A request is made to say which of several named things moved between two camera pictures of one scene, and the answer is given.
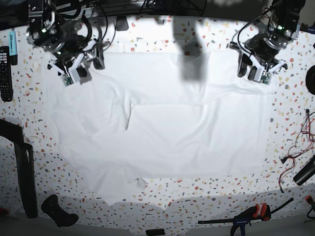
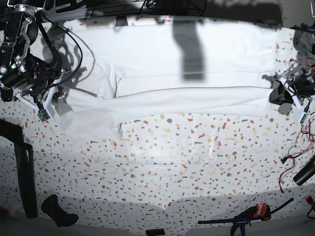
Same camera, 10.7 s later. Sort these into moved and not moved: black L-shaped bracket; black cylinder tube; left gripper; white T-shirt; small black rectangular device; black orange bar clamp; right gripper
Moved: left gripper; right gripper; white T-shirt
Not moved: black L-shaped bracket; black orange bar clamp; black cylinder tube; small black rectangular device
